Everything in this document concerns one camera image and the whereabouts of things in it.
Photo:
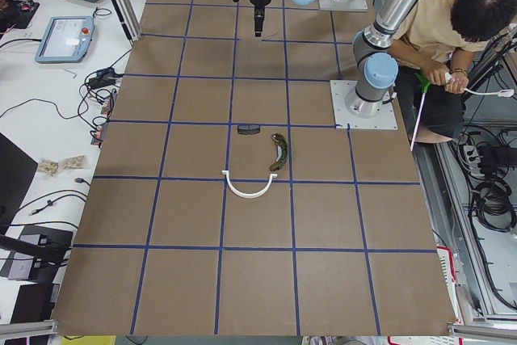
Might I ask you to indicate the green brake shoe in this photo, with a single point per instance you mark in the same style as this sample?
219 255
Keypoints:
282 152

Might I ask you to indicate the bag of small parts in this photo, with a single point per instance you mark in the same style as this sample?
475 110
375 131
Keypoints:
48 167
73 163

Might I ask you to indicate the near teach pendant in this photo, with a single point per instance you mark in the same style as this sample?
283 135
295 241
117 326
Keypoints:
66 39

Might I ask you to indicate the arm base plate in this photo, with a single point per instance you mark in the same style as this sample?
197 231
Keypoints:
343 5
351 112

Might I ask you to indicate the person in beige shirt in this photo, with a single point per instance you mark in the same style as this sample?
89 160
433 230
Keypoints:
434 48

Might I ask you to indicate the white curved plastic bracket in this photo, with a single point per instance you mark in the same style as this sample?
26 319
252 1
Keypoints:
249 190

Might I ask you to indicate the dark grey brake pad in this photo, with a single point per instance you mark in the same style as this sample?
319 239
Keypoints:
248 129

